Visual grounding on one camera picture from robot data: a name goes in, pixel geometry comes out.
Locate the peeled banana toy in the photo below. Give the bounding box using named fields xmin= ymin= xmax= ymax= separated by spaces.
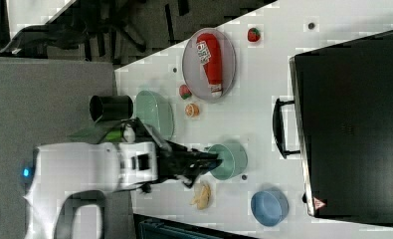
xmin=190 ymin=181 xmax=211 ymax=210

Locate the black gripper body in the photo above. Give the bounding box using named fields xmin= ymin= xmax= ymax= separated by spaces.
xmin=155 ymin=140 xmax=196 ymax=188

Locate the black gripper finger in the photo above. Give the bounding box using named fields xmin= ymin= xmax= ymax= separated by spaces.
xmin=192 ymin=151 xmax=219 ymax=162
xmin=193 ymin=160 xmax=222 ymax=174

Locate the blue cup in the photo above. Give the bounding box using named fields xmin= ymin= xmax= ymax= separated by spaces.
xmin=251 ymin=190 xmax=289 ymax=227

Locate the lime green utensil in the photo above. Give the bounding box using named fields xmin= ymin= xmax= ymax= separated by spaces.
xmin=104 ymin=129 xmax=122 ymax=142

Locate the large black cylinder container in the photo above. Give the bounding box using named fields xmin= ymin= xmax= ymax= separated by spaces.
xmin=90 ymin=96 xmax=133 ymax=121

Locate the orange slice toy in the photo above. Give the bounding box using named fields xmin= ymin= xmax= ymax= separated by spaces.
xmin=185 ymin=104 xmax=200 ymax=118

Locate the grey round plate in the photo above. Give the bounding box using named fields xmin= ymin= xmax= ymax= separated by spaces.
xmin=182 ymin=28 xmax=236 ymax=103

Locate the black silver toaster oven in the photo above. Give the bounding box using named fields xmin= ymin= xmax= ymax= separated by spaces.
xmin=289 ymin=30 xmax=393 ymax=227

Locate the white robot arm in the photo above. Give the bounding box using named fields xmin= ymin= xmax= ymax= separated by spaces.
xmin=22 ymin=141 xmax=222 ymax=239

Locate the large pink strawberry toy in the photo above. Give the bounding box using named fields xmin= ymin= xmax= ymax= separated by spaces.
xmin=179 ymin=85 xmax=192 ymax=100

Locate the green plastic colander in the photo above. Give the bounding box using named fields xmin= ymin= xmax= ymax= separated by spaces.
xmin=135 ymin=91 xmax=174 ymax=139

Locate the black office chair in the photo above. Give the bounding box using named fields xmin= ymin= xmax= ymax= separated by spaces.
xmin=0 ymin=0 xmax=192 ymax=63

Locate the red plush ketchup bottle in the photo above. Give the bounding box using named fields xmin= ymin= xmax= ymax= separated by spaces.
xmin=196 ymin=33 xmax=223 ymax=98

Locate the small red strawberry toy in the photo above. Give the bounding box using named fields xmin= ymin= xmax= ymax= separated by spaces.
xmin=247 ymin=28 xmax=261 ymax=42

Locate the green cup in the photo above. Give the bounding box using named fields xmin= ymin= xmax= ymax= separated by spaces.
xmin=207 ymin=140 xmax=248 ymax=180

